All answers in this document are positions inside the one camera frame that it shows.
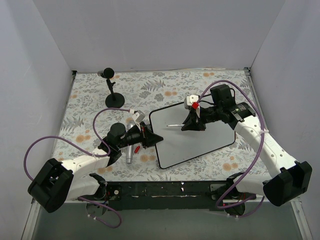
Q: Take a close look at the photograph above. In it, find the red marker cap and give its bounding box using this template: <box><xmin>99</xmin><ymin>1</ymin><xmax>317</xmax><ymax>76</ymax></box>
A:
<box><xmin>134</xmin><ymin>146</ymin><xmax>141</xmax><ymax>154</ymax></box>

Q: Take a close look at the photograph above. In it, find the red white marker pen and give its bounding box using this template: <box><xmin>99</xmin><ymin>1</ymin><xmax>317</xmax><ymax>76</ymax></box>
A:
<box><xmin>166</xmin><ymin>124</ymin><xmax>184</xmax><ymax>128</ymax></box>

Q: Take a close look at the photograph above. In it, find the white whiteboard black frame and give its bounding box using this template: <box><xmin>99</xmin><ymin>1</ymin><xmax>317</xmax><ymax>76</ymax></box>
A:
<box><xmin>149</xmin><ymin>102</ymin><xmax>236</xmax><ymax>169</ymax></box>

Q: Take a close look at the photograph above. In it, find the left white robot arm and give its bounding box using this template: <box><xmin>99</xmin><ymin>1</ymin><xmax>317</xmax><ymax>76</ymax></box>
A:
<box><xmin>27</xmin><ymin>122</ymin><xmax>163</xmax><ymax>213</ymax></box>

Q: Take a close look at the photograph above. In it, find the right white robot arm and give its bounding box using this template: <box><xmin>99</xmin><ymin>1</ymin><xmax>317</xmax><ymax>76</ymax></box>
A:
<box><xmin>181</xmin><ymin>84</ymin><xmax>312</xmax><ymax>207</ymax></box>

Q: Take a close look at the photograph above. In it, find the silver microphone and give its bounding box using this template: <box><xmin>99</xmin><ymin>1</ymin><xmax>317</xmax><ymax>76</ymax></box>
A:
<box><xmin>126</xmin><ymin>120</ymin><xmax>135</xmax><ymax>164</ymax></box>

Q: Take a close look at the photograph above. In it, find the black microphone stand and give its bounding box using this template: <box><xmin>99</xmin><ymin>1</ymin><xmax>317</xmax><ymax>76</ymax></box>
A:
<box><xmin>105</xmin><ymin>78</ymin><xmax>125</xmax><ymax>109</ymax></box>

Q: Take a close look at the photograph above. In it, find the floral table mat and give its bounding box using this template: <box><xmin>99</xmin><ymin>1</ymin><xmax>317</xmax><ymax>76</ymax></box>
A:
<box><xmin>53</xmin><ymin>70</ymin><xmax>256</xmax><ymax>181</ymax></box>

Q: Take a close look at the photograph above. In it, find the black base bar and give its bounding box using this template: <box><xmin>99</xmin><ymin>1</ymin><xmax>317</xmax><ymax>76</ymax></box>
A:
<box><xmin>104</xmin><ymin>180</ymin><xmax>230</xmax><ymax>211</ymax></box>

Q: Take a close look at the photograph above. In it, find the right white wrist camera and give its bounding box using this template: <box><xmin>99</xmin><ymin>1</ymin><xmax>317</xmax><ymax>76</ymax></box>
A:
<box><xmin>184</xmin><ymin>95</ymin><xmax>201</xmax><ymax>117</ymax></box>

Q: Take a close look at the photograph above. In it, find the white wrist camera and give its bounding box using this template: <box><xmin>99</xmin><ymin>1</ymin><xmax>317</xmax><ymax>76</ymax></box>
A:
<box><xmin>132</xmin><ymin>110</ymin><xmax>145</xmax><ymax>125</ymax></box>
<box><xmin>184</xmin><ymin>95</ymin><xmax>201</xmax><ymax>117</ymax></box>

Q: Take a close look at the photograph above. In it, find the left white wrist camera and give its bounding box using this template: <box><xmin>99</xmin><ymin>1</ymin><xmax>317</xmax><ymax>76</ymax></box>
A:
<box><xmin>132</xmin><ymin>110</ymin><xmax>145</xmax><ymax>125</ymax></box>

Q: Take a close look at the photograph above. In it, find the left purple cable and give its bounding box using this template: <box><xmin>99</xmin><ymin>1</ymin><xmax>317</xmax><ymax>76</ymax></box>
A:
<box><xmin>23</xmin><ymin>107</ymin><xmax>137</xmax><ymax>229</ymax></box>

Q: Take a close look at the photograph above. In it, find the purple cable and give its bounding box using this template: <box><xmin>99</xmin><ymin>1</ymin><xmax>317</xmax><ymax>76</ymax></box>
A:
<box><xmin>23</xmin><ymin>107</ymin><xmax>137</xmax><ymax>229</ymax></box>
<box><xmin>198</xmin><ymin>79</ymin><xmax>266</xmax><ymax>218</ymax></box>

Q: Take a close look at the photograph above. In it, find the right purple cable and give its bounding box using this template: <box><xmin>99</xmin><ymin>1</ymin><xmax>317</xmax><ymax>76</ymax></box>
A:
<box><xmin>198</xmin><ymin>79</ymin><xmax>266</xmax><ymax>218</ymax></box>

